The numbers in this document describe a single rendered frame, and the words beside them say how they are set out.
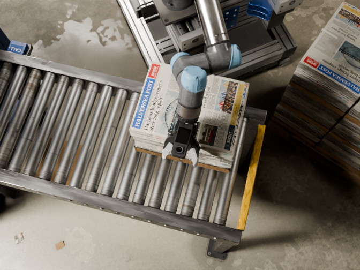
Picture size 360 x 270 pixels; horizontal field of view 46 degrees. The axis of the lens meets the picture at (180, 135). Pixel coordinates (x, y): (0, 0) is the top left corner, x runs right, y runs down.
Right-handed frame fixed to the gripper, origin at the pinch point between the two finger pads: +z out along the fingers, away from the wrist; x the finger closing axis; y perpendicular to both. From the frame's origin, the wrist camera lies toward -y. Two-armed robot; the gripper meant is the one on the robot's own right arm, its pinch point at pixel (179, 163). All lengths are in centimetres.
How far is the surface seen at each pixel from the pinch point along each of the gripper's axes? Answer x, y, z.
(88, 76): 49, 39, 1
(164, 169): 7.2, 13.5, 17.8
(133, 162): 19.7, 13.2, 18.0
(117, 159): 26.4, 12.6, 18.3
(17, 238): 86, 21, 107
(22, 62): 79, 38, 1
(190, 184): -4.6, 11.1, 19.8
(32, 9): 134, 142, 29
